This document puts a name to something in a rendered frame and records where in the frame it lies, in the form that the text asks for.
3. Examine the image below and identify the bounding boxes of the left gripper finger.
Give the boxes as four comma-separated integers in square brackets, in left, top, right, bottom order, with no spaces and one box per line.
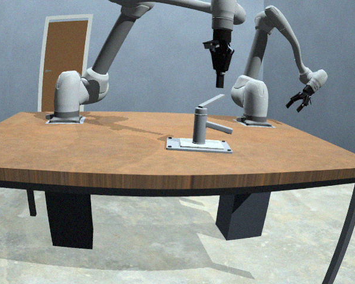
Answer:
[296,94,311,112]
[286,92,303,108]

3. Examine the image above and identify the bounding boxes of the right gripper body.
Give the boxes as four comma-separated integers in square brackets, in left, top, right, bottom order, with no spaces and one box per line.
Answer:
[213,29,231,54]

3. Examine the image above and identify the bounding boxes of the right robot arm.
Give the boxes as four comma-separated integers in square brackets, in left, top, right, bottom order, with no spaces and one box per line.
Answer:
[46,0,246,123]

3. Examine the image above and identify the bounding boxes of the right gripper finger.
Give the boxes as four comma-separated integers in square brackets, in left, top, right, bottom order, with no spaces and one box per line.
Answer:
[210,47,220,88]
[217,45,234,88]

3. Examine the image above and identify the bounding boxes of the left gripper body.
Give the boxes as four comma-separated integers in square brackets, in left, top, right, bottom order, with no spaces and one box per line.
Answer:
[300,85,314,99]

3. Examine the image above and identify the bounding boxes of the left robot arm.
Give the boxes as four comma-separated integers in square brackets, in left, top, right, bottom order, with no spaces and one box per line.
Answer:
[231,5,328,127]

